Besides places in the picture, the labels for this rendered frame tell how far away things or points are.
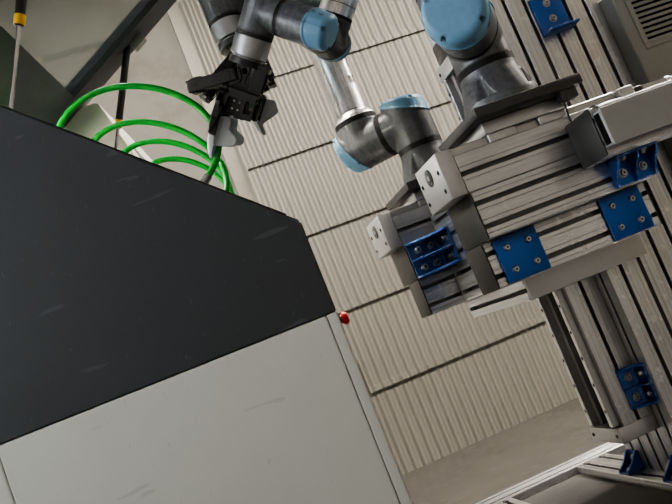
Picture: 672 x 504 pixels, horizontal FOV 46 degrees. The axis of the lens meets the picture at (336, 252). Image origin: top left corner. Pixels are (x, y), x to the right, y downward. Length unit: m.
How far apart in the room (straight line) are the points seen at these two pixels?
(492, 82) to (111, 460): 0.94
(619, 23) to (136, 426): 1.30
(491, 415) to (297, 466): 3.17
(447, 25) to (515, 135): 0.24
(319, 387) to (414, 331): 3.04
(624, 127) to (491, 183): 0.24
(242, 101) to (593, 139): 0.67
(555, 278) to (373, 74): 3.13
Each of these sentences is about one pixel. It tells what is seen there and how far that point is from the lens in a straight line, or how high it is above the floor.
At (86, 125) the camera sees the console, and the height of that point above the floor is 1.50.
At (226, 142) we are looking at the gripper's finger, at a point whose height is 1.20.
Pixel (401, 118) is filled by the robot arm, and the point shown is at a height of 1.21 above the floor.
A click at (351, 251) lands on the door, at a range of 4.29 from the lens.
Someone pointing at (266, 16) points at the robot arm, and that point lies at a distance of 1.59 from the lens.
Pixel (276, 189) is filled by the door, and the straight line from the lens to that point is 4.31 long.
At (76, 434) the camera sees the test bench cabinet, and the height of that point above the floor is 0.76.
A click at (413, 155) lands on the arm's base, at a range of 2.00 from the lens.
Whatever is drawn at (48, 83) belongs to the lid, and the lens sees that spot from 1.98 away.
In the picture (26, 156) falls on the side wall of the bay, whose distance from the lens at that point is 1.42.
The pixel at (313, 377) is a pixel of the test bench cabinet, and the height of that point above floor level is 0.71.
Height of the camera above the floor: 0.73
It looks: 6 degrees up
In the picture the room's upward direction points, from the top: 22 degrees counter-clockwise
